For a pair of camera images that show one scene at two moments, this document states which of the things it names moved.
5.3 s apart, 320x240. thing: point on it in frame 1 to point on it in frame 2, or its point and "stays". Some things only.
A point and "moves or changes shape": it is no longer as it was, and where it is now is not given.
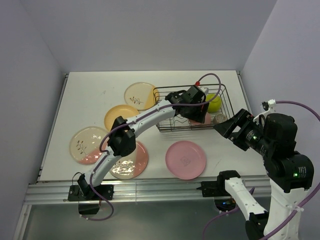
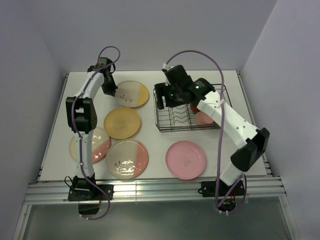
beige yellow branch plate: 141,95 moves or changes shape
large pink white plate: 84,145 stays
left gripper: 198,116 to 111,91
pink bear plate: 185,160 stays
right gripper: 244,118 to 161,89
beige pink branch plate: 133,165 stays
